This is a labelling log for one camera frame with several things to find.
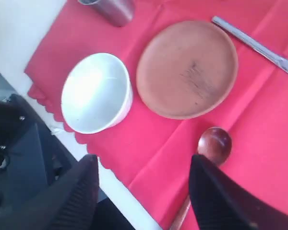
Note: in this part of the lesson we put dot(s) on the silver table knife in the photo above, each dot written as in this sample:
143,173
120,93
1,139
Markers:
278,60

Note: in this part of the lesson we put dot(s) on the dark wooden spoon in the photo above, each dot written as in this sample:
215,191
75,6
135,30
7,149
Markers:
215,144

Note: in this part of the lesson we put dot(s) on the pale green ceramic bowl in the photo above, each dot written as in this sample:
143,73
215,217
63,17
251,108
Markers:
97,94

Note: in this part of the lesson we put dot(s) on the brown wooden plate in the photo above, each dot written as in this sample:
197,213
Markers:
187,70

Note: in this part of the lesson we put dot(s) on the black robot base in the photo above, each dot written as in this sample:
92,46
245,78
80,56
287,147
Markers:
35,157

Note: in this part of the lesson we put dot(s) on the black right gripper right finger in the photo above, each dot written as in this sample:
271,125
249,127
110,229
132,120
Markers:
221,204

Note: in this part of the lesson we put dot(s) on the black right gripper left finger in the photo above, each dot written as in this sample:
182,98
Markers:
68,204

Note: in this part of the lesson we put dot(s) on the stainless steel cup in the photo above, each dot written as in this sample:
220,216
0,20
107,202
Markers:
118,12

